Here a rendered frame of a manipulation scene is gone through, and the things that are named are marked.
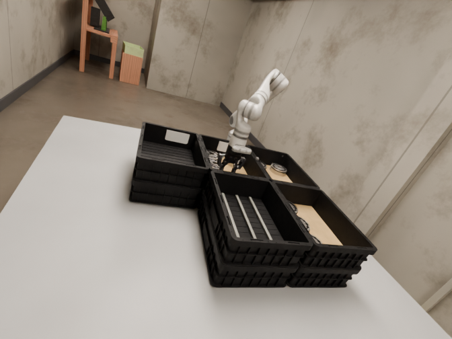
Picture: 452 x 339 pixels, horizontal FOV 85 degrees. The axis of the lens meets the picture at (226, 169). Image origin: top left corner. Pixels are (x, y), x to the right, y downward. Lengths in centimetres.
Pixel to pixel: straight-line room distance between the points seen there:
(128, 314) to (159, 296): 10
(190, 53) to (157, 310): 557
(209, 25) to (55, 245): 553
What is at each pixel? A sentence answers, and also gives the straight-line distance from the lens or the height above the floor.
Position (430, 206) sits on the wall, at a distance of 254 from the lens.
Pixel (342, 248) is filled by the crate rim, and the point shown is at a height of 93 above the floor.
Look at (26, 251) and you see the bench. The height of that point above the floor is 70.
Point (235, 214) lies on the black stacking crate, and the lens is 101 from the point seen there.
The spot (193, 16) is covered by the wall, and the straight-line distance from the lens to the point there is 597.
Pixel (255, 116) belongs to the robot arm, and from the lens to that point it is 104.
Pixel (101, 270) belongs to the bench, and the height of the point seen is 70.
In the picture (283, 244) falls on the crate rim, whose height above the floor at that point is 93.
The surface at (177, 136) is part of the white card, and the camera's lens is 138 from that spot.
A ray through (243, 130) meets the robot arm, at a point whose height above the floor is 111.
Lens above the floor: 140
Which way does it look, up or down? 26 degrees down
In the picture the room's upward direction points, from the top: 20 degrees clockwise
